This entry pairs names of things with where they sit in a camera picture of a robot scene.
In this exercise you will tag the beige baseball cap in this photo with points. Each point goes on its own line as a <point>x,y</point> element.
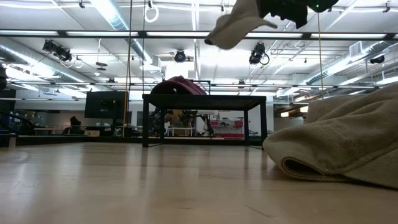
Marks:
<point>236,31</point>
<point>342,140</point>

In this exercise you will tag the maroon baseball cap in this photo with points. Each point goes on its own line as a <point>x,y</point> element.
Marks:
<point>177,87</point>

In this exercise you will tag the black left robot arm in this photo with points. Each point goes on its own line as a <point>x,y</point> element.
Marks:
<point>3,79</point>

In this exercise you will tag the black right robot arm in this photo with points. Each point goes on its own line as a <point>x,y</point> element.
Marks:
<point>323,4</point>

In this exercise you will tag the black perforated metal shelf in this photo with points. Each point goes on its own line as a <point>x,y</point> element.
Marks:
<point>202,102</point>

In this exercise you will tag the white rack with red bins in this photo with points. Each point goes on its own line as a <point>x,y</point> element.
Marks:
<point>228,135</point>

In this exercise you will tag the person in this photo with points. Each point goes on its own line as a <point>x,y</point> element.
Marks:
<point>74,124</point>
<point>177,116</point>

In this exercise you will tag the small white table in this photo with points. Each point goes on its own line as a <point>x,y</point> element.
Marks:
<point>180,128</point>

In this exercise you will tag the large black monitor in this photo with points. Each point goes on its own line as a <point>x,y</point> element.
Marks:
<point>105,104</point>

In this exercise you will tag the round black rig camera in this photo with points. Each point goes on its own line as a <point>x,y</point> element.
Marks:
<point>180,56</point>

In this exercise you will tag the black rig frame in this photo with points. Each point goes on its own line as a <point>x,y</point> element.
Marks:
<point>142,34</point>

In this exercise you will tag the silver ventilation duct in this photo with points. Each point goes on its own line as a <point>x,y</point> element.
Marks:
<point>115,18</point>

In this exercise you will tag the short white post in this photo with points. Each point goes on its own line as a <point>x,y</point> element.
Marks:
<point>12,141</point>

